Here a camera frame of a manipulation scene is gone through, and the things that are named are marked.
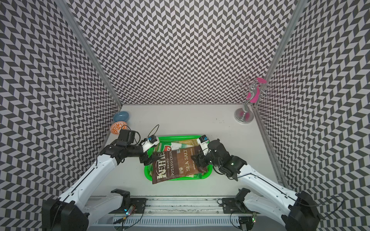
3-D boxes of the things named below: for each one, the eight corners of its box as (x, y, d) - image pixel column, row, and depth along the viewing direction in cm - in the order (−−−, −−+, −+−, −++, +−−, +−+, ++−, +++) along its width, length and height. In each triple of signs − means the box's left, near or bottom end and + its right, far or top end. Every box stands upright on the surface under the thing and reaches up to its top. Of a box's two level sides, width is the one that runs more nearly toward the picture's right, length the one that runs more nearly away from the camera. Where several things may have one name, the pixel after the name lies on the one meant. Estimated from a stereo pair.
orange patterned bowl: (112, 135, 104) (109, 130, 99) (116, 125, 109) (113, 121, 105) (126, 135, 104) (123, 130, 99) (129, 125, 109) (126, 121, 105)
